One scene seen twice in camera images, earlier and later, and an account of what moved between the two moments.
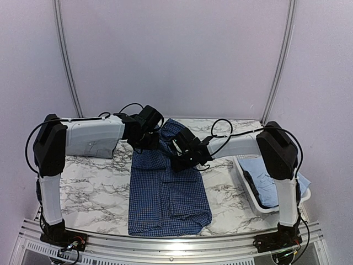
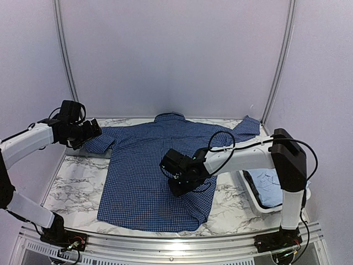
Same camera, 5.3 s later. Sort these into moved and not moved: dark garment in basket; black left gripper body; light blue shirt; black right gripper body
Moved: black right gripper body; black left gripper body
Not moved: dark garment in basket; light blue shirt
